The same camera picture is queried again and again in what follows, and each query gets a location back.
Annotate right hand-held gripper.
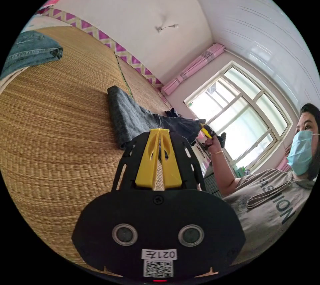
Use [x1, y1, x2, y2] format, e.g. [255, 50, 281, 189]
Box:
[201, 123, 221, 151]

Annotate bed with woven mat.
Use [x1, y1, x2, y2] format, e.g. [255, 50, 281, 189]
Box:
[0, 7, 208, 273]

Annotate pink curtain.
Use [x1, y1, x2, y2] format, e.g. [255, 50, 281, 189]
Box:
[161, 43, 225, 96]

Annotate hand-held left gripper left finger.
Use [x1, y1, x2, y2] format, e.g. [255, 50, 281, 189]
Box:
[135, 128, 161, 188]

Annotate person's right forearm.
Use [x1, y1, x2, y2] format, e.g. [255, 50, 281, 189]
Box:
[211, 150, 241, 197]

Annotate white framed window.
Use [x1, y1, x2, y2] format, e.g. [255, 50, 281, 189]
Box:
[183, 62, 293, 173]

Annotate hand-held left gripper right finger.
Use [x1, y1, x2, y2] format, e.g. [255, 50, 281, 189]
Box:
[160, 129, 183, 190]

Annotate pile of clothes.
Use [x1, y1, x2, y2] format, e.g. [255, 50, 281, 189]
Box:
[0, 30, 63, 91]

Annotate ceiling light fixture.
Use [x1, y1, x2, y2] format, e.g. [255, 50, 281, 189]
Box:
[154, 23, 179, 34]

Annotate person's body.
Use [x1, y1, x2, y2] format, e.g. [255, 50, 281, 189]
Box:
[222, 103, 320, 267]

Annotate person's right hand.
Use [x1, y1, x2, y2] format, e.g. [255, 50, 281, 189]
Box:
[205, 138, 223, 156]

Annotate dark gray jeans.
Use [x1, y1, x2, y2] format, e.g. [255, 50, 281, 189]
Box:
[107, 85, 206, 150]

